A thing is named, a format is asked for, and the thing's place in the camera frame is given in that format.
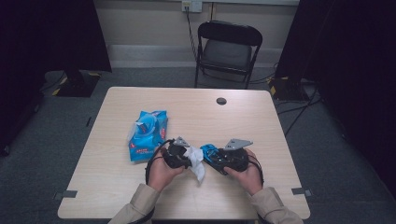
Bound white wall socket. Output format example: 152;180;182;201
181;0;204;13

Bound black floor cables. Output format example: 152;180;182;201
276;87;323;138

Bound grey tape strip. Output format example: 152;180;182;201
291;187;313;198
52;189;78;201

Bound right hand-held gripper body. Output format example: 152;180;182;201
218;138;254;173

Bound black floor box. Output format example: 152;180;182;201
268;76;312;102

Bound black folding chair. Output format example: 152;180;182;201
194;20;263;91

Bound black cable from wall socket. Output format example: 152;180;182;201
185;7;200;63

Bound right hand-held gripper cable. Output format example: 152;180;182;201
247;153;269;224

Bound left hand-held gripper cable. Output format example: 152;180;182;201
127;138;176;224

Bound person's right hand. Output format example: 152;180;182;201
223;148;265;196

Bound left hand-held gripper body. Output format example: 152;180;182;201
162;135;192;171

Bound blue wet wipes packet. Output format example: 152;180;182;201
126;109;169;162

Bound white wet wipe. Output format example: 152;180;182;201
183;145;206;184

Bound blue toy car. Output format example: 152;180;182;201
200;143;237;175

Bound dark curtain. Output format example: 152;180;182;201
275;0;396;197
0;0;112;157

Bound hand-held gripper cable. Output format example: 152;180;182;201
127;138;176;224
247;153;269;224

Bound person's left hand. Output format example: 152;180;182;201
147;147;186;193

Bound black stand base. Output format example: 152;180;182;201
50;69;102;98

